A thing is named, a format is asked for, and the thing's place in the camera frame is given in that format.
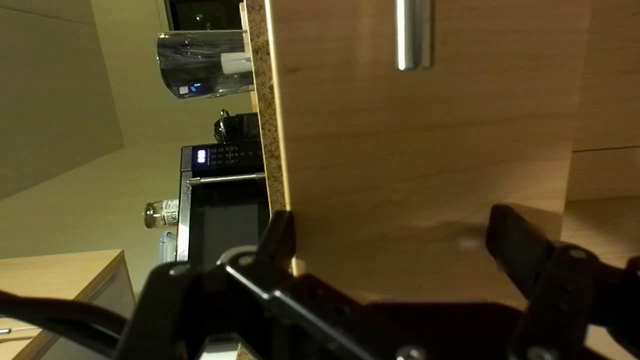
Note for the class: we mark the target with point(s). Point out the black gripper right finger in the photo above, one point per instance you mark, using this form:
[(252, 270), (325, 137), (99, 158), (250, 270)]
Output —
[(520, 252)]

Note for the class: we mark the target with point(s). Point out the black steel microwave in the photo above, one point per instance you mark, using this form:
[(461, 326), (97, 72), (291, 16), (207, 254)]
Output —
[(222, 201)]

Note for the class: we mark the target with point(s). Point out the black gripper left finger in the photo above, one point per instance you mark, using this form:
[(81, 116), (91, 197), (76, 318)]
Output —
[(266, 312)]

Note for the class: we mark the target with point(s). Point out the glass jar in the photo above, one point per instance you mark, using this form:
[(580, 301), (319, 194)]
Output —
[(161, 212)]

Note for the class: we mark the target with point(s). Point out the black coffee machine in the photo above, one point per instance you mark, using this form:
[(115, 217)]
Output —
[(241, 128)]

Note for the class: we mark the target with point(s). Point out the dark window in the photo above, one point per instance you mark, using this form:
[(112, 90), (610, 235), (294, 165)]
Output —
[(200, 12)]

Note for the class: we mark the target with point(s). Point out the wooden upper cabinets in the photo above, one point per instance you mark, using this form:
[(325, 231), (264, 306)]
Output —
[(60, 273)]

